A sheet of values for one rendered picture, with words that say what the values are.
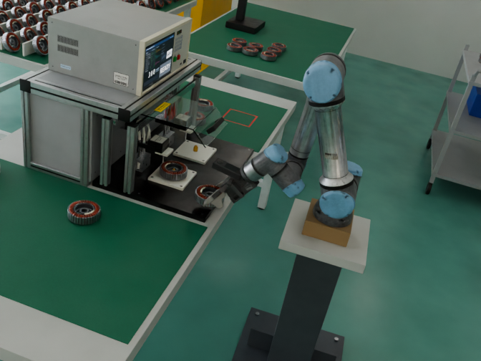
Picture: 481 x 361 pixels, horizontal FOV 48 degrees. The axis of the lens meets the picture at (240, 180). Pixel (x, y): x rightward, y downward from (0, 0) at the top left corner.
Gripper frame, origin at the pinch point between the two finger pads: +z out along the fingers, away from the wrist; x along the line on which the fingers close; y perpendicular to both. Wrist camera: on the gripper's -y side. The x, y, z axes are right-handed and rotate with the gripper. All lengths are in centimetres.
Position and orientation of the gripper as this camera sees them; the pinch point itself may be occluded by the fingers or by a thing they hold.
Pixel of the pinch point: (208, 195)
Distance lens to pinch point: 201.9
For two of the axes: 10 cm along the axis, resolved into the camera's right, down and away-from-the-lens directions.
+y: 6.5, 7.5, 1.6
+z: -7.0, 5.0, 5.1
